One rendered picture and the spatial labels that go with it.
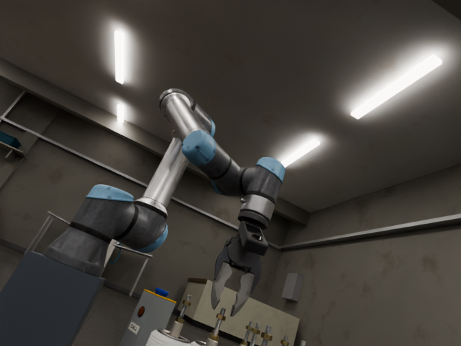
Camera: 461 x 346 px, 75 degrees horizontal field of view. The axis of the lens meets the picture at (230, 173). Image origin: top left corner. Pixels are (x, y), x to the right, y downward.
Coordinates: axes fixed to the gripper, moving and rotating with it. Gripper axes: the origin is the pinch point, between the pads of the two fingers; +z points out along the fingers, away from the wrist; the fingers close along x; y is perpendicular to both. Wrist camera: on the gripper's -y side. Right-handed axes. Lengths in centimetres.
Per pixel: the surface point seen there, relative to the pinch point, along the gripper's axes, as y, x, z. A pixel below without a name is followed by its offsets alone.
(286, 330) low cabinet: 534, -234, -15
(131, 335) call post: 24.9, 15.4, 14.0
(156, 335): 7.6, 10.3, 10.0
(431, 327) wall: 278, -301, -72
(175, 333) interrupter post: 9.4, 6.4, 8.5
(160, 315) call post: 24.3, 10.6, 7.4
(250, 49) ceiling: 226, 31, -297
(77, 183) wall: 663, 289, -141
